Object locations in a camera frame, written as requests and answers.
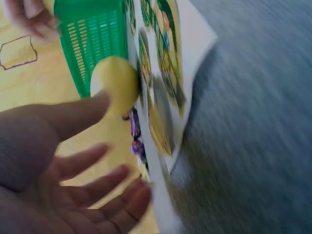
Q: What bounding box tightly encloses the person's right hand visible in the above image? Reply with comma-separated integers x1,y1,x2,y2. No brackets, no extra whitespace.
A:
4,0,62,43

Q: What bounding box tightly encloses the white printed paper sheet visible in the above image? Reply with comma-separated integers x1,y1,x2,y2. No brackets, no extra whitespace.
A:
126,0,219,234

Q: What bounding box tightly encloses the green plastic slotted basket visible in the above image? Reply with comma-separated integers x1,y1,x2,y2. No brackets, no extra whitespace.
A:
53,0,130,98

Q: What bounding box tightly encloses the person's left hand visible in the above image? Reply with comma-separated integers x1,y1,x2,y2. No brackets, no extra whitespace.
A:
0,91,152,234

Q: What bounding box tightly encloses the yellow round container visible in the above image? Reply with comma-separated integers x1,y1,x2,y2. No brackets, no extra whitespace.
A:
89,55,141,120

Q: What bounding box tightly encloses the purple wrapped candy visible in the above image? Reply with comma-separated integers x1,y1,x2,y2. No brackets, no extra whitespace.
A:
129,140,150,169
121,108,142,141

